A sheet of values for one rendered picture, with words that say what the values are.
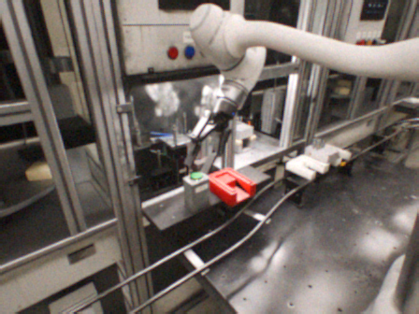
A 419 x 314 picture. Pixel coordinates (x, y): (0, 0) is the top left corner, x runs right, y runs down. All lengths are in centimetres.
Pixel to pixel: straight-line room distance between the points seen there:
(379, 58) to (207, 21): 39
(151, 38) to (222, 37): 21
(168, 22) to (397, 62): 56
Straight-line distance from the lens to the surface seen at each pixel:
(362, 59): 71
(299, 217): 135
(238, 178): 104
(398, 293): 73
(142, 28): 80
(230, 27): 73
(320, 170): 140
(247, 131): 135
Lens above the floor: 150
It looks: 28 degrees down
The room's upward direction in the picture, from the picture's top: straight up
